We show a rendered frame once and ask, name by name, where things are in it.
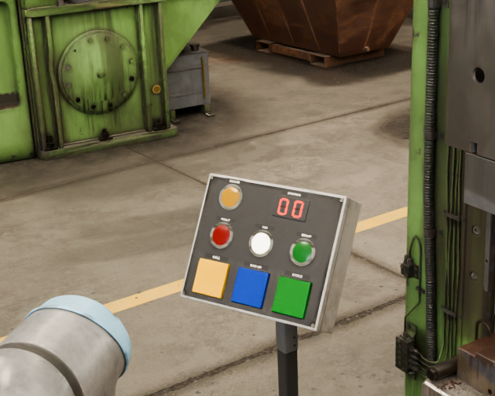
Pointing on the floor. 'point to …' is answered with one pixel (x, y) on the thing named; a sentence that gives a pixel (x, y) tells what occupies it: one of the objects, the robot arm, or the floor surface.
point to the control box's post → (287, 359)
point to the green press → (88, 74)
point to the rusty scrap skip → (324, 27)
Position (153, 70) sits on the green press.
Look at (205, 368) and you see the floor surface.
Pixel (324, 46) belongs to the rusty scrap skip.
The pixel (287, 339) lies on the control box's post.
